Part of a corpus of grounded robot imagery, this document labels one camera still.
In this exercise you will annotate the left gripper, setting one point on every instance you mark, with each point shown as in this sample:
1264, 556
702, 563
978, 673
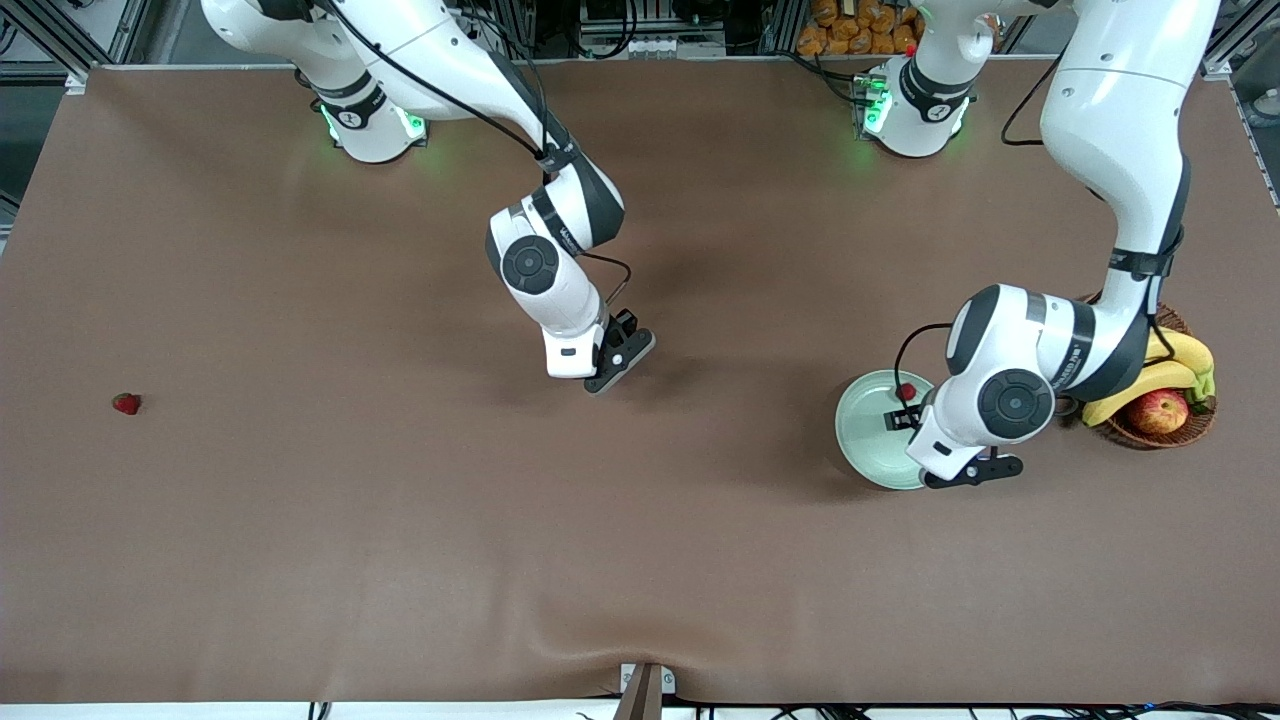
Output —
910, 414

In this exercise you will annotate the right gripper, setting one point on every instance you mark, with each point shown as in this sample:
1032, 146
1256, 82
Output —
624, 324

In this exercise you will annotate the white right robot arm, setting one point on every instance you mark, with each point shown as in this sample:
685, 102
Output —
440, 60

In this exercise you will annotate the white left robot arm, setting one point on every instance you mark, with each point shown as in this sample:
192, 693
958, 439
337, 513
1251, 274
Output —
1120, 100

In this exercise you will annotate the pale green plate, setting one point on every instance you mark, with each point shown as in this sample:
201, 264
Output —
870, 440

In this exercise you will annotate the brown wicker basket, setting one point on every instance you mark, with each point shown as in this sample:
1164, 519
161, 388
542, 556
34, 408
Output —
1150, 440

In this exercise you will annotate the yellow banana bunch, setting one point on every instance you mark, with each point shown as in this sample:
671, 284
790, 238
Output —
1150, 385

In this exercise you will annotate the red apple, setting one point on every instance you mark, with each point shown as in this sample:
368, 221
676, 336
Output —
1158, 412

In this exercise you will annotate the white terminal strip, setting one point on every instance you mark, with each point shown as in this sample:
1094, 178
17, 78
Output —
670, 46

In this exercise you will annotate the large table cover mat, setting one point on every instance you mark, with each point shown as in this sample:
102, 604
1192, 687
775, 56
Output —
300, 300

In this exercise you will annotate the bag of bread rolls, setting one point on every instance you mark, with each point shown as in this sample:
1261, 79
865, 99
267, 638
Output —
850, 30

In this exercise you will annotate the metal table clamp bracket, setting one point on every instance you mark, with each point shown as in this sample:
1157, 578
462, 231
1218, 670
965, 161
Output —
645, 690

